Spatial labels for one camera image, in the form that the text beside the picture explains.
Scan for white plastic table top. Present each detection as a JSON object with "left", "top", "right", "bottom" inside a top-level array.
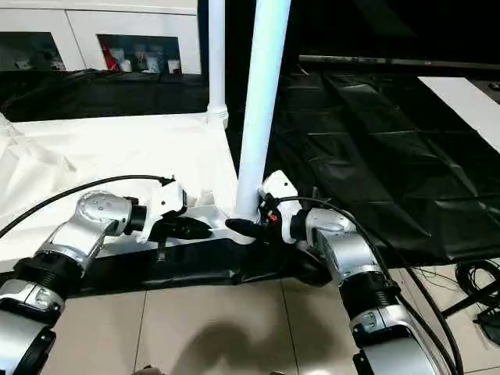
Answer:
[{"left": 0, "top": 112, "right": 262, "bottom": 275}]

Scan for black plastic table mat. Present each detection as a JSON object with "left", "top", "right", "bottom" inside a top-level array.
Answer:
[{"left": 0, "top": 68, "right": 500, "bottom": 301}]

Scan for red cabinet item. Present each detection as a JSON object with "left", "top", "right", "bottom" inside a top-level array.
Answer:
[{"left": 102, "top": 45, "right": 119, "bottom": 72}]

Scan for long dark metal rod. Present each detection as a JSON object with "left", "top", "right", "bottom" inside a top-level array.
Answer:
[{"left": 298, "top": 54, "right": 500, "bottom": 69}]

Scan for white flat board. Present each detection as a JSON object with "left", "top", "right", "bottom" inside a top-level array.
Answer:
[{"left": 416, "top": 76, "right": 500, "bottom": 154}]

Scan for large black backdrop sheet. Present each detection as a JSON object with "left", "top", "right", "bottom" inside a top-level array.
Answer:
[{"left": 198, "top": 0, "right": 500, "bottom": 64}]

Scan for black floor device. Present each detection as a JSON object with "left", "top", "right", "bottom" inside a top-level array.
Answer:
[{"left": 473, "top": 304, "right": 500, "bottom": 348}]

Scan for white glass-door cabinet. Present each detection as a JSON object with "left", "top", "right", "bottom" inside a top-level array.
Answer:
[{"left": 0, "top": 0, "right": 205, "bottom": 76}]

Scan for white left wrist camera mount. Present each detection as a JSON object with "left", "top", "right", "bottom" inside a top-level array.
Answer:
[{"left": 136, "top": 177, "right": 190, "bottom": 244}]

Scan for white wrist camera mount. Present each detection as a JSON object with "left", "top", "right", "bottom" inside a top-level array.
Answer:
[
  {"left": 136, "top": 177, "right": 190, "bottom": 244},
  {"left": 257, "top": 170, "right": 305, "bottom": 246}
]

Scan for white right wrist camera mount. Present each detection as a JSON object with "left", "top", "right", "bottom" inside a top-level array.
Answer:
[{"left": 257, "top": 170, "right": 305, "bottom": 246}]

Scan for black coiled floor cables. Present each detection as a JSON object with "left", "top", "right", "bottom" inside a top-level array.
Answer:
[{"left": 455, "top": 259, "right": 500, "bottom": 298}]

